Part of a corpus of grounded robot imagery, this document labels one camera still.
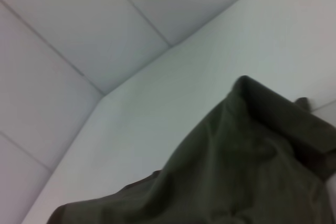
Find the dark green FREE t-shirt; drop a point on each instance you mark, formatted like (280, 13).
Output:
(236, 161)

